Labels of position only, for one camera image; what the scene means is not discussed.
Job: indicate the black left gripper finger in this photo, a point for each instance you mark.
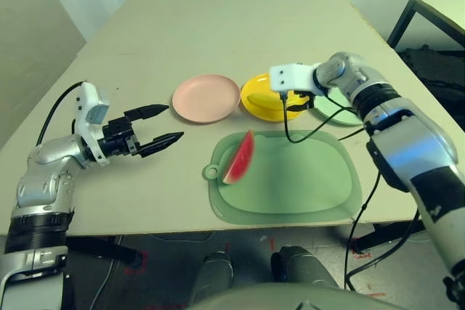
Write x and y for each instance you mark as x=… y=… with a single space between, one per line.
x=147 y=112
x=160 y=144

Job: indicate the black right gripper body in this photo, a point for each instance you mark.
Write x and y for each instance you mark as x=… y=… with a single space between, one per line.
x=307 y=95

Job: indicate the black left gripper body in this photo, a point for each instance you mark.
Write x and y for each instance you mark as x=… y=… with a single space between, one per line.
x=118 y=137

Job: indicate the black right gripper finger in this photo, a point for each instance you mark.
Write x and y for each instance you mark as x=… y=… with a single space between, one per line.
x=301 y=107

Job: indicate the yellow banana toy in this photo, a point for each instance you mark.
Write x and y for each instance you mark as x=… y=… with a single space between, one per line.
x=263 y=98

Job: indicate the red watermelon slice toy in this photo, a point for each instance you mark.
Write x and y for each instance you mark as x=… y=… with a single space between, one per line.
x=241 y=165

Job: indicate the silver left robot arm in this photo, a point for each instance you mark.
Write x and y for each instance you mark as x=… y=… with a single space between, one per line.
x=40 y=179

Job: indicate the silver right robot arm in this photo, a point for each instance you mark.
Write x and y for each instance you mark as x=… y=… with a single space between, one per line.
x=417 y=143

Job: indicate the mint green plastic plate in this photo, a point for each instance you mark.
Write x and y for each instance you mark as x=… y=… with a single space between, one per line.
x=338 y=110

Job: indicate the yellow plastic plate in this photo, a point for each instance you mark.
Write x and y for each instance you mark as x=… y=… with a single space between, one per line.
x=259 y=86

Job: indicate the pink plastic plate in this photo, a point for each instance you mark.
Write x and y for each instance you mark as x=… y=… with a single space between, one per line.
x=205 y=97

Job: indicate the green cutting board mat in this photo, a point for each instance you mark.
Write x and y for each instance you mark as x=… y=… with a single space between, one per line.
x=290 y=179

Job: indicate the black floor sheet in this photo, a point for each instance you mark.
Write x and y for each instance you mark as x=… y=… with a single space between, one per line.
x=436 y=70

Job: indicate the grey robot left leg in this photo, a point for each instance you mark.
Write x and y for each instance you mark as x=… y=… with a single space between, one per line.
x=212 y=273

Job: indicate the grey robot leg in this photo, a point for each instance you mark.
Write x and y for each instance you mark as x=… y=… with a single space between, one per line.
x=212 y=273
x=301 y=266

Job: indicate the grey robot right leg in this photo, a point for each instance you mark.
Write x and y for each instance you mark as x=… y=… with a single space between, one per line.
x=301 y=266

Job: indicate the grey robot torso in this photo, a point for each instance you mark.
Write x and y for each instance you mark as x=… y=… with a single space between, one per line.
x=290 y=299

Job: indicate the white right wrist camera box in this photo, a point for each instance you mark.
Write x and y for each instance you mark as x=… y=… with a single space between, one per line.
x=290 y=76

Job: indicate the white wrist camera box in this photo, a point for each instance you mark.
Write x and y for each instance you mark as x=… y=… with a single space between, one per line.
x=290 y=76
x=87 y=106

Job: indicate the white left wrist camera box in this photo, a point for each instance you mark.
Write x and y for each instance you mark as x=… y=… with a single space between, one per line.
x=87 y=106

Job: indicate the beige side table black frame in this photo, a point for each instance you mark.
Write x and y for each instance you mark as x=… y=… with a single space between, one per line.
x=436 y=12

